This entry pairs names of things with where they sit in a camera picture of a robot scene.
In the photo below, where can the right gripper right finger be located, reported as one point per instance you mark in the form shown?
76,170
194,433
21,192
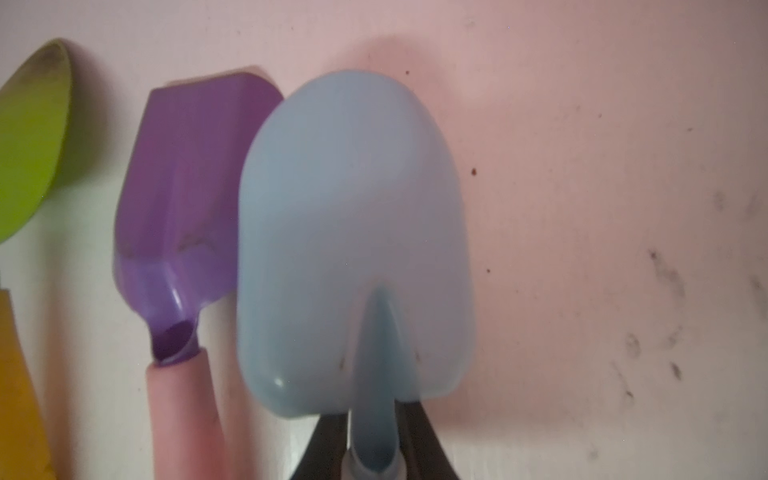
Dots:
422,451

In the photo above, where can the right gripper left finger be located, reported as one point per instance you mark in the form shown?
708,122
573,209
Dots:
323,456

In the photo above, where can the light blue shovel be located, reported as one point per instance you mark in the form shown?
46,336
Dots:
354,282

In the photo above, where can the green shovel yellow handle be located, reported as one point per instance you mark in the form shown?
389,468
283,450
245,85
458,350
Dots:
35,111

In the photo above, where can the purple shovel pink handle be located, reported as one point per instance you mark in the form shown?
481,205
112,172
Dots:
176,251

